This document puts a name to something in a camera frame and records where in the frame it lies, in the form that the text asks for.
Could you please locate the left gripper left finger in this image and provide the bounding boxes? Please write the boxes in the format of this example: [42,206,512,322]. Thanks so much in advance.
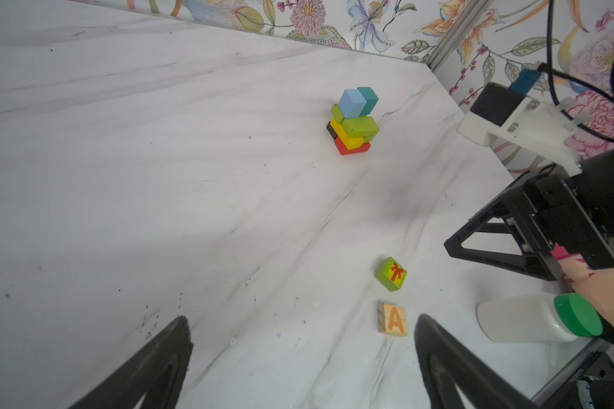
[72,316,193,408]

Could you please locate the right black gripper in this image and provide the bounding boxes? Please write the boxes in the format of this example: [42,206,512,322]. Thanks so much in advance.
[444,150,614,281]

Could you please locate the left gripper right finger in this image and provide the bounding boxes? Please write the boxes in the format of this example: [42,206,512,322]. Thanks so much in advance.
[414,315,536,408]

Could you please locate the wood cube letter A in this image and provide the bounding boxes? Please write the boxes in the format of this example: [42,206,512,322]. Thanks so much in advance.
[377,303,408,337]

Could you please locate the green cube red print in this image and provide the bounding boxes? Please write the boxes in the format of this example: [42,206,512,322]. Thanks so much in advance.
[374,257,408,292]

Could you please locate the green block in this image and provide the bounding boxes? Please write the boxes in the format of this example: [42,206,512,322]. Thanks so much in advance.
[330,104,345,124]
[341,116,380,141]

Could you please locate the yellow wood block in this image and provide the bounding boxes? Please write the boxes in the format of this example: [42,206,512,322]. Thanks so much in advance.
[329,119,366,151]

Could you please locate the red wood block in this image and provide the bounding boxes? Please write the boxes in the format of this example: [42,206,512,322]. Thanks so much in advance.
[333,136,372,157]

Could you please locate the teal cube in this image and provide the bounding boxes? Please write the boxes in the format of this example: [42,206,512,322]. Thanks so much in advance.
[357,87,379,117]

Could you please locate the light blue cube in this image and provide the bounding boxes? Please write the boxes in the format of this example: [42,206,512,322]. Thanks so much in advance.
[338,89,367,119]

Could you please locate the brown wood block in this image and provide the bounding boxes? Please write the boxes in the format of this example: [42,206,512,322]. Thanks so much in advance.
[326,123,338,141]

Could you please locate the white bottle green cap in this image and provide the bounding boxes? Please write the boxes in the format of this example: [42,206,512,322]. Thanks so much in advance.
[477,293,603,344]

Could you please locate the pink plush toy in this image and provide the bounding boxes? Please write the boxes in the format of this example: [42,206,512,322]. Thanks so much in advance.
[552,245,614,344]

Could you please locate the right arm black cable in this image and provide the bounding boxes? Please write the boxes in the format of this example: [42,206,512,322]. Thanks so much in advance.
[536,0,614,145]

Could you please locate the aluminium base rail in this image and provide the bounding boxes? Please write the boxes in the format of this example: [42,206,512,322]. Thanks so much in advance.
[532,339,614,408]

